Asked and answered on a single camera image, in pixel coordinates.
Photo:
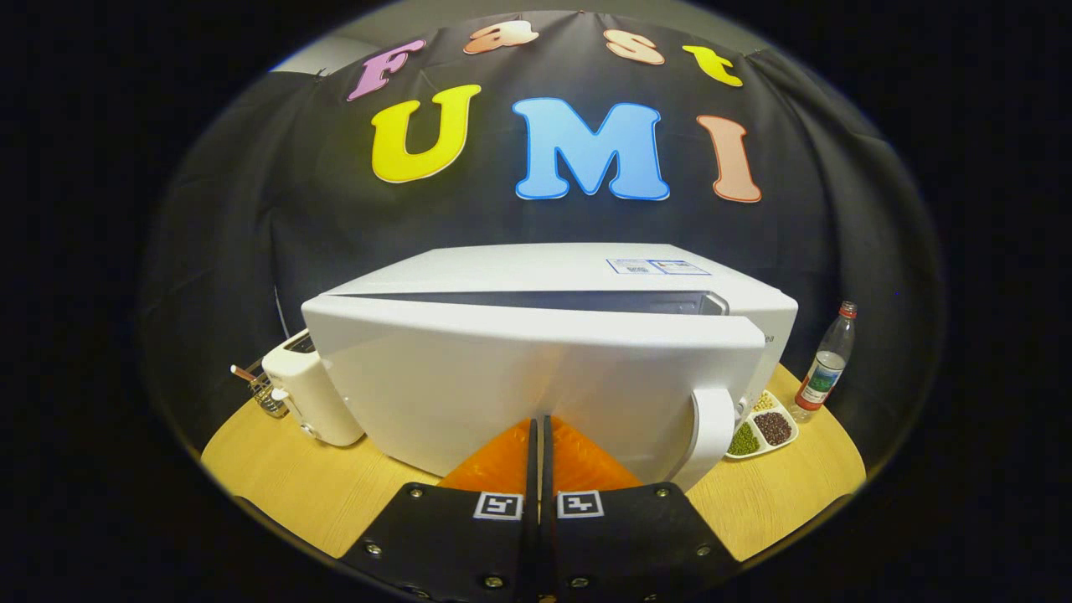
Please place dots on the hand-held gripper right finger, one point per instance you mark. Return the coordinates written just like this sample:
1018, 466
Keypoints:
611, 544

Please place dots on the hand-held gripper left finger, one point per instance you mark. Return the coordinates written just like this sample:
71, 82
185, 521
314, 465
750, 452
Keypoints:
469, 544

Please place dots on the white toaster oven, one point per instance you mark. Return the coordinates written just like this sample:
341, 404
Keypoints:
469, 377

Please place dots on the white pop-up toaster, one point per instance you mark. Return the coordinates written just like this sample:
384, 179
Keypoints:
314, 402

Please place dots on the divided dish of beans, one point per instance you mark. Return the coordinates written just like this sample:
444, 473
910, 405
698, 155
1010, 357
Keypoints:
770, 427

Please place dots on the clear bottle with red cap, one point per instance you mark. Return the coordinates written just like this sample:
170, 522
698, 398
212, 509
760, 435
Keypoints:
825, 373

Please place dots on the black backdrop cloth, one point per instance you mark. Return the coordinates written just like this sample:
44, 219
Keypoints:
251, 218

